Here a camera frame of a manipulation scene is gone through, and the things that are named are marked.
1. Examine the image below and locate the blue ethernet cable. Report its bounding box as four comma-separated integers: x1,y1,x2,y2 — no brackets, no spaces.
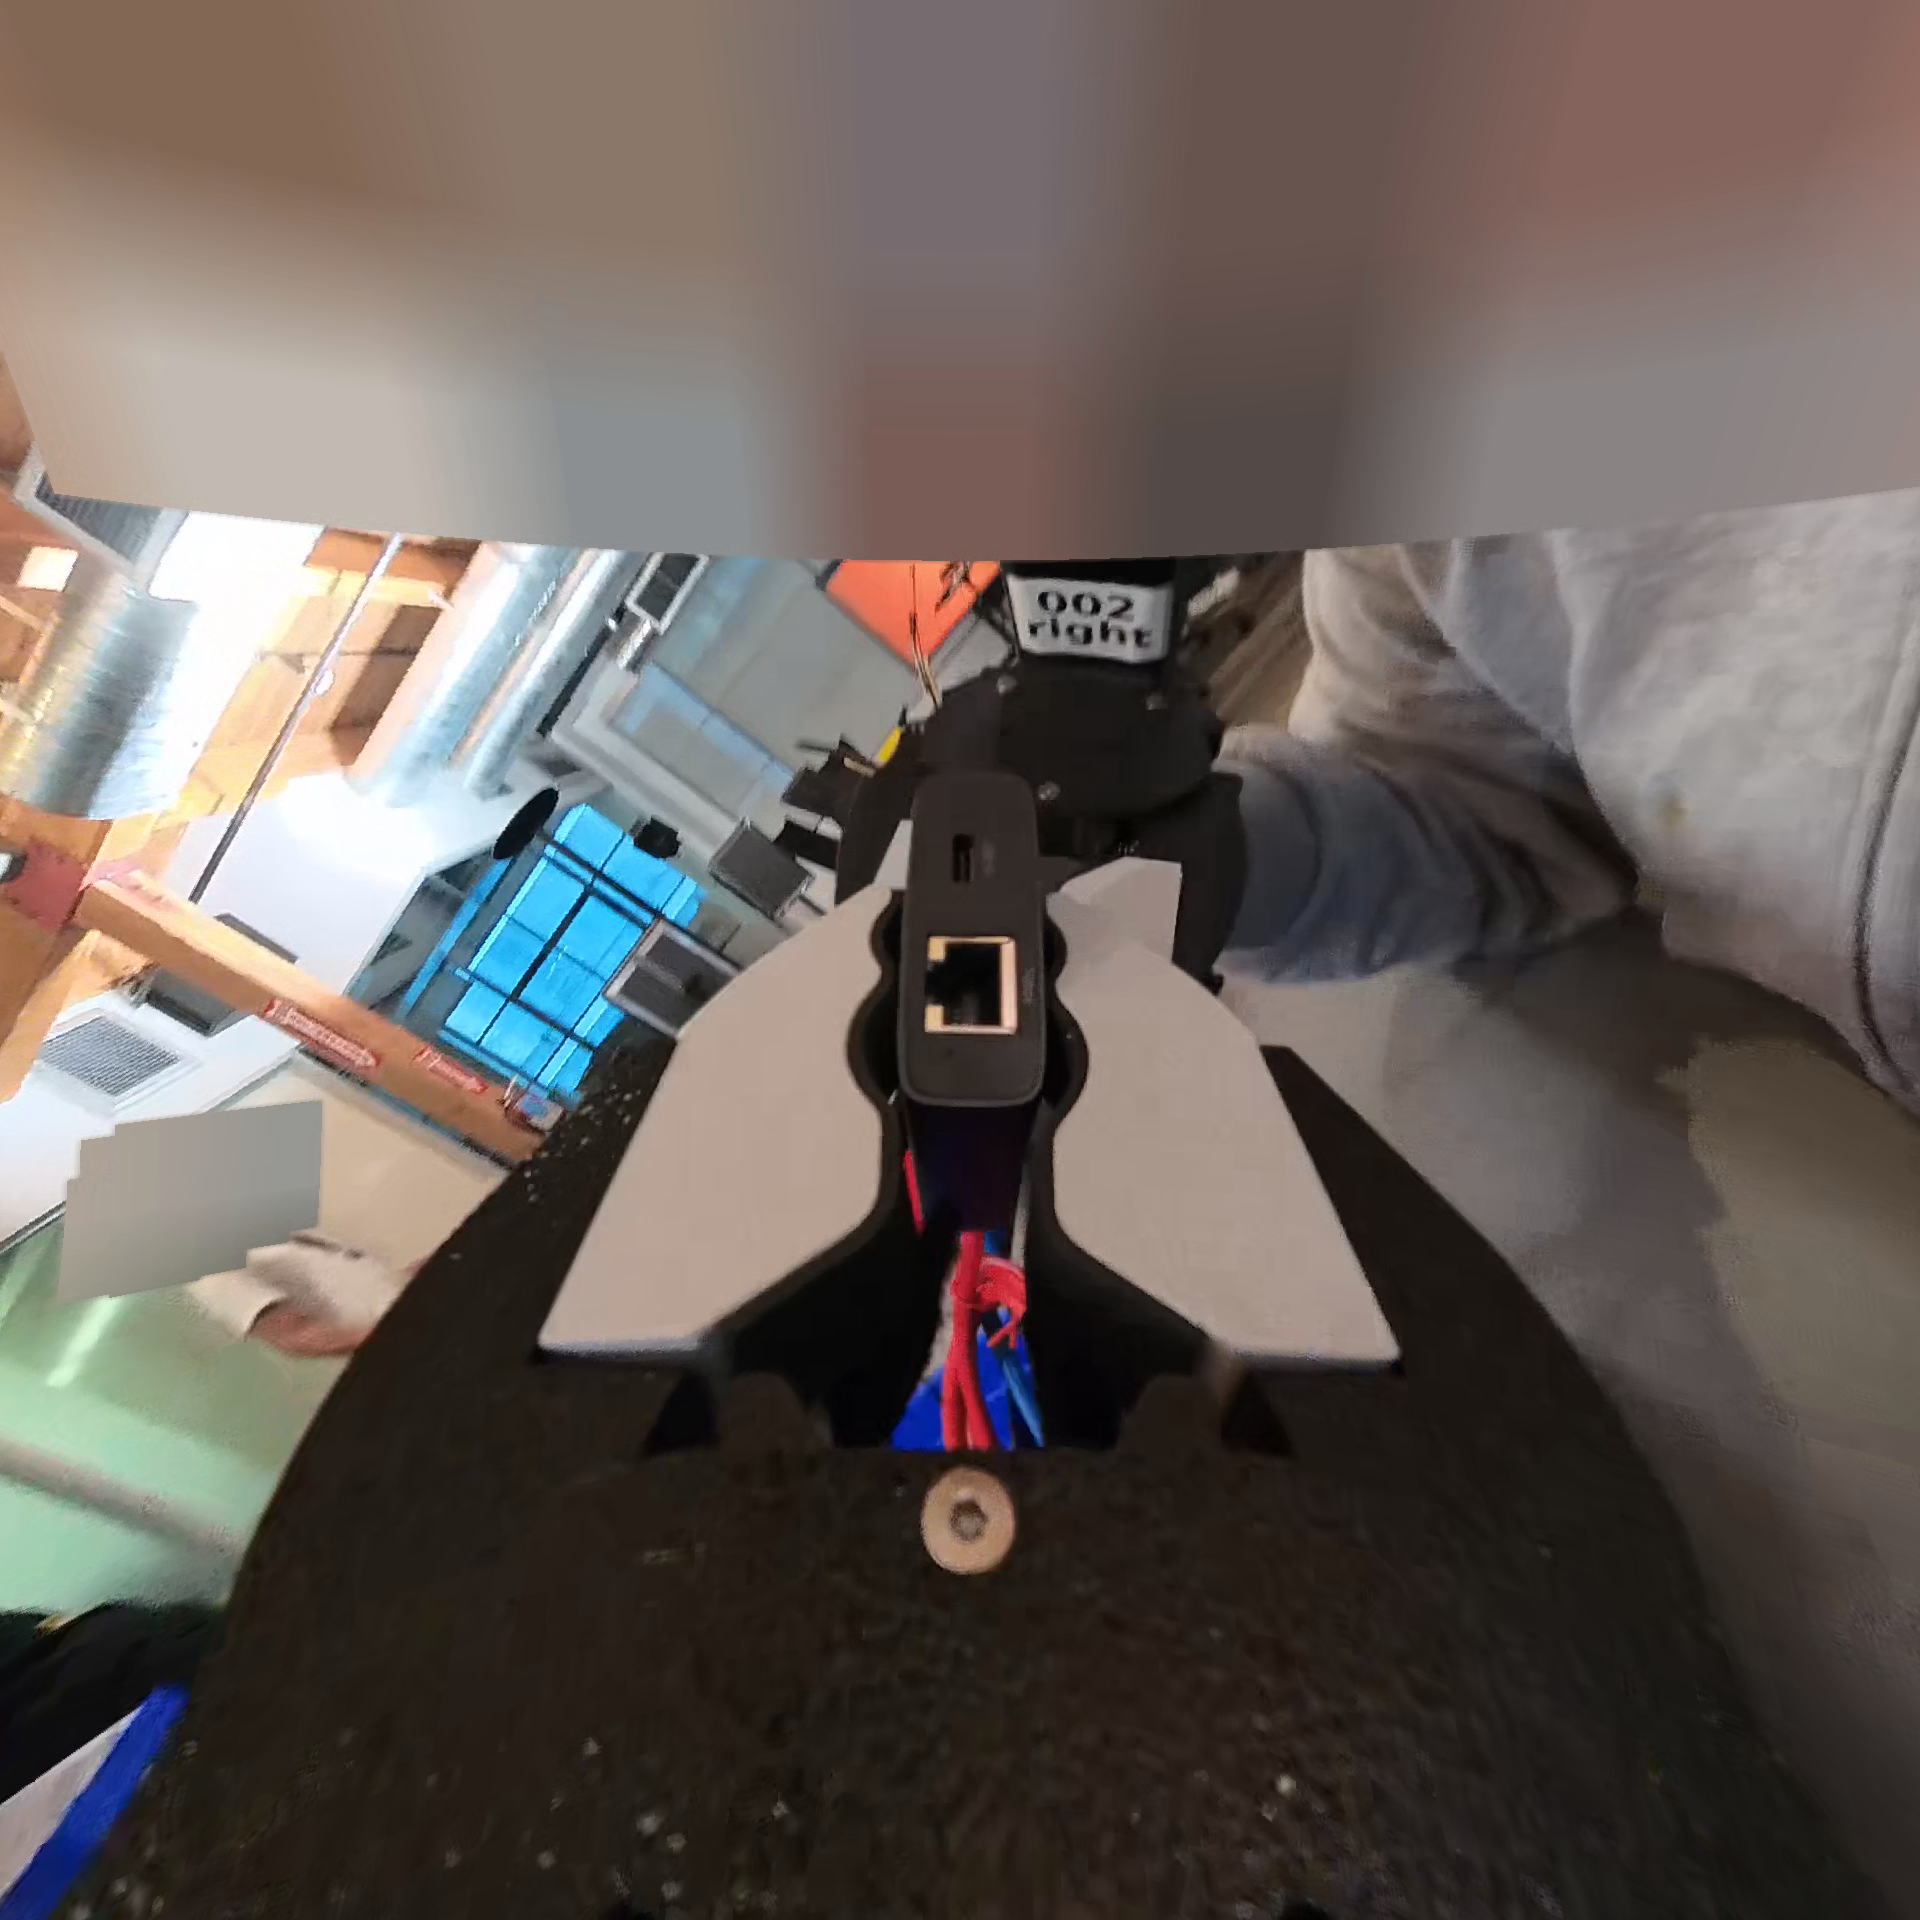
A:
982,1320,1047,1451

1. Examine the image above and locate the person's grey hoodie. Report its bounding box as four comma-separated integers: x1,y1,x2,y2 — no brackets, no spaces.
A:
1297,495,1920,1112

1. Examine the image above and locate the orange screen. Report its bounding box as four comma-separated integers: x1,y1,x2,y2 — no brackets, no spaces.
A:
825,558,1001,710

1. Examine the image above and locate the grid window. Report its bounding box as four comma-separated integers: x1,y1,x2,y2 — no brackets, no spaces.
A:
439,803,707,1050

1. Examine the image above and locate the blue plastic bin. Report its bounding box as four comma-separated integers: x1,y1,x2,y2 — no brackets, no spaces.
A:
0,1335,1046,1920

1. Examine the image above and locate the black network adapter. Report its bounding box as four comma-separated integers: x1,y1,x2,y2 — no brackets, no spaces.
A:
900,769,1051,1231

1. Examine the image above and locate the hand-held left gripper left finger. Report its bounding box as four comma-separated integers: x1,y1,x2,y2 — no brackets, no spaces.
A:
534,884,912,1367

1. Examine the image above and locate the large silver air duct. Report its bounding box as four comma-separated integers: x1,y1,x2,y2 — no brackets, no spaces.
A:
0,504,197,819

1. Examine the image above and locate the wooden beam with red stickers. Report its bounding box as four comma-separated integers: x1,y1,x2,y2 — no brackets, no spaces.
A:
0,839,544,1162

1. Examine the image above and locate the red ethernet cable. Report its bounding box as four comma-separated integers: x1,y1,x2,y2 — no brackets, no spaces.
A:
936,1229,1037,1454

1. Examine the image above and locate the white wall vent grille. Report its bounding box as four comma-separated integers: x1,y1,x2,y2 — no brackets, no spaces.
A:
36,1007,203,1112

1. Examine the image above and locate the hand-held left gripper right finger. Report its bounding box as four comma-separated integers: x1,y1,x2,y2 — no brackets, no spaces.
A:
1046,860,1408,1371

